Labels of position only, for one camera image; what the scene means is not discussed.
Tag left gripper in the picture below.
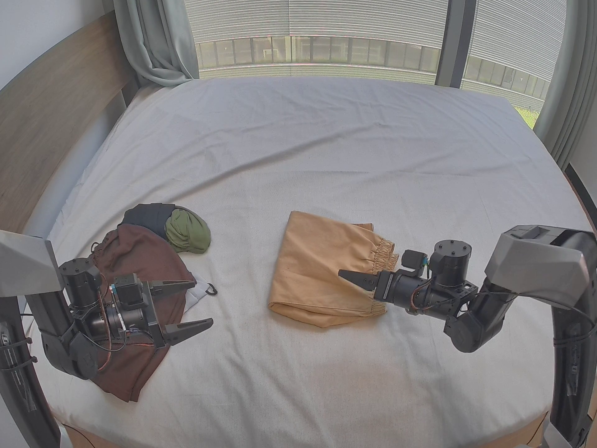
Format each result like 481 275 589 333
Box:
107 278 214 349

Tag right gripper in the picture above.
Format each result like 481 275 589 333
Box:
373 271 432 309

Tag black cable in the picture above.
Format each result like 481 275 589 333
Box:
478 290 597 332

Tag brown shorts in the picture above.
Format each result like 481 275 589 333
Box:
89 224 197 404

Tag black garment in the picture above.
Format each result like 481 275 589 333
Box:
118 203 180 241

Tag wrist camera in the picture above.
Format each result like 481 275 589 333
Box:
401 249 427 272
109 273 143 307

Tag tan shorts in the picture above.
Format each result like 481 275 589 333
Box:
267 210 401 329

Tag window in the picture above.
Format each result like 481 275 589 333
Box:
179 0 570 127

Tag bed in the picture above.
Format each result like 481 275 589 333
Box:
0 10 597 448

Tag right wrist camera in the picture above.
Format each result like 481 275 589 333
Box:
401 249 427 272

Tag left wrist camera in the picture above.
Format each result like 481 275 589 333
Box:
109 273 143 307

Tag white garment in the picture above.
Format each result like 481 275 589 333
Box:
179 273 220 316

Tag green garment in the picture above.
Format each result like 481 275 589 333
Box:
164 207 212 254

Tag grey-green curtain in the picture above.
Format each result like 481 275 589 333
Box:
108 0 200 87
533 0 597 169

